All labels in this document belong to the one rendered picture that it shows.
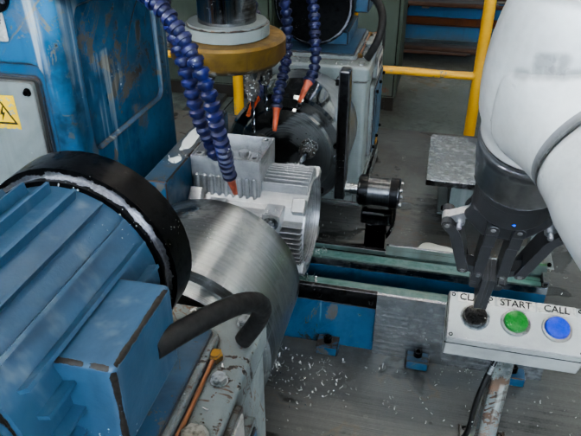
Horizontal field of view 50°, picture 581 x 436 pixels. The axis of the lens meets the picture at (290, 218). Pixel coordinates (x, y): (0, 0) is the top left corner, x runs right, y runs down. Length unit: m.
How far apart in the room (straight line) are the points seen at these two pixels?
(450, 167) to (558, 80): 1.11
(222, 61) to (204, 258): 0.31
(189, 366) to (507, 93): 0.36
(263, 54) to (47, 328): 0.61
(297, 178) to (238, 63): 0.23
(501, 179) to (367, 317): 0.61
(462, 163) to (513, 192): 1.02
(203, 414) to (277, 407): 0.49
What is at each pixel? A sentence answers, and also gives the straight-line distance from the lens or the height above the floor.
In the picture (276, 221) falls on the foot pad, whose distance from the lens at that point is 1.01.
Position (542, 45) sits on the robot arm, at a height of 1.48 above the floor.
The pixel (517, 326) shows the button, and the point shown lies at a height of 1.07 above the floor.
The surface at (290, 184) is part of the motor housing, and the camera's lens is 1.04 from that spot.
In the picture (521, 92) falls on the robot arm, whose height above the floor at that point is 1.44.
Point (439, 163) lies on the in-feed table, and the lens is 1.56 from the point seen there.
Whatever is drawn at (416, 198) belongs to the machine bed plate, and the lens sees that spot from 1.64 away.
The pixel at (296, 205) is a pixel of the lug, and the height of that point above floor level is 1.08.
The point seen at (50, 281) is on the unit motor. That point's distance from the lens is 0.45.
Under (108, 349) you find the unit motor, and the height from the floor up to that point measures 1.32.
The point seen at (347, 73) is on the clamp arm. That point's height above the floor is 1.25.
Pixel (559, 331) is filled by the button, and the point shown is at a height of 1.07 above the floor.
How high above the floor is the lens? 1.59
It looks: 31 degrees down
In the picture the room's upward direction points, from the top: straight up
